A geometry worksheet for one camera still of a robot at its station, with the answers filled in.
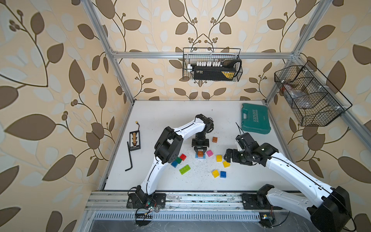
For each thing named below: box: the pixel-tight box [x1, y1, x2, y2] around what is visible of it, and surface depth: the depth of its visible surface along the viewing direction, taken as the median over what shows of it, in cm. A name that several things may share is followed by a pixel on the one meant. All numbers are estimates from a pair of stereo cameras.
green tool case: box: [241, 102, 272, 135], surface depth 104 cm
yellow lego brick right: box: [223, 160, 231, 168], surface depth 88 cm
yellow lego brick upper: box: [215, 154, 223, 162], surface depth 90 cm
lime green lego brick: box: [179, 164, 192, 176], surface depth 86 cm
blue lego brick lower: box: [219, 171, 227, 179], surface depth 84 cm
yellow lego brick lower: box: [212, 169, 220, 179], surface depth 84 cm
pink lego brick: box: [206, 149, 214, 158], surface depth 93 cm
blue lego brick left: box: [171, 160, 179, 169], surface depth 88 cm
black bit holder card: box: [129, 130, 141, 152], surface depth 98 cm
